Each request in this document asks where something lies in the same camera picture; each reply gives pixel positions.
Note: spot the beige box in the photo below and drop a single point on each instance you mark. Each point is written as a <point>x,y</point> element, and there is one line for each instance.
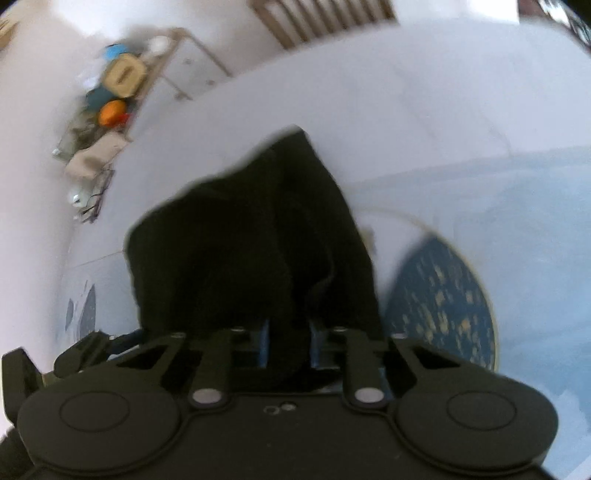
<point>94,154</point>

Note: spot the orange round object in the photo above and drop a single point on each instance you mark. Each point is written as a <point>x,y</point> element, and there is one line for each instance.
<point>113,113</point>

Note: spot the tan rounded container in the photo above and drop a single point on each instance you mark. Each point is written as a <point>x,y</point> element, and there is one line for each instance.
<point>123,74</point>

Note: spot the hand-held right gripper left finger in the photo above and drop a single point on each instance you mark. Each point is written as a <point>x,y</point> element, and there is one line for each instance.
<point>264,344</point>

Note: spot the teal object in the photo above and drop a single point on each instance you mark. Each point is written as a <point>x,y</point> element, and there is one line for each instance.
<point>98,99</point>

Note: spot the blue printed table mat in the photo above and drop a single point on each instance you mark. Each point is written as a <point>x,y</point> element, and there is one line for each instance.
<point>531,230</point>

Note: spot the black pants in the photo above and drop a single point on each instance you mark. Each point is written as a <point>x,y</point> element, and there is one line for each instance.
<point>254,230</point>

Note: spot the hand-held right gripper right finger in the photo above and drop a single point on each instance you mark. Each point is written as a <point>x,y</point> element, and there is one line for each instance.
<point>316,346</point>

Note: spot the black sweatpants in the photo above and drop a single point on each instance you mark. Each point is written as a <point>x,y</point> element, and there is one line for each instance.
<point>369,92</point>

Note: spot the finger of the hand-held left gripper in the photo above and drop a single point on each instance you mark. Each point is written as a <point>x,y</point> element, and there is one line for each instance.
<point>92,353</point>

